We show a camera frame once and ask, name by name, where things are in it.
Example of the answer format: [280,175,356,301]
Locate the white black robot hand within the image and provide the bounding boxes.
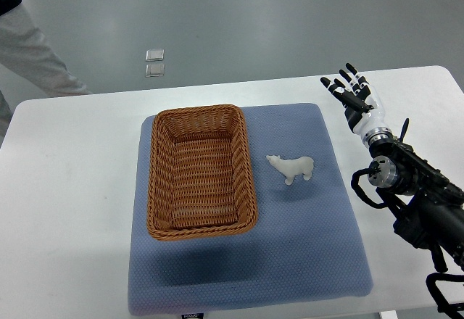
[320,63,386,137]

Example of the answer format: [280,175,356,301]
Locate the white toy bear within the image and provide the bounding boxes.
[265,155,314,186]

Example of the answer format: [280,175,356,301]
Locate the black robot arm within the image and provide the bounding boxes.
[351,128,463,318]

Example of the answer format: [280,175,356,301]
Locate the brown wicker basket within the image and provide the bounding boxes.
[146,104,258,241]

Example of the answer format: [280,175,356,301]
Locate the blue quilted mat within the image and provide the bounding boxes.
[128,103,373,315]

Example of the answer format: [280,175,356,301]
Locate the lower metal floor plate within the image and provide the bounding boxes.
[145,63,165,78]

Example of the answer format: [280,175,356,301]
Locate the metal floor plate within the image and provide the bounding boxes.
[145,63,165,78]
[145,49,165,62]

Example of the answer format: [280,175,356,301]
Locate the upper metal floor plate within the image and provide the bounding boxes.
[145,49,165,62]

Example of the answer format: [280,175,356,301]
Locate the person in grey trousers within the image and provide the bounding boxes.
[0,0,94,142]

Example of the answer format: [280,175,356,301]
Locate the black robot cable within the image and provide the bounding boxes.
[350,167,391,210]

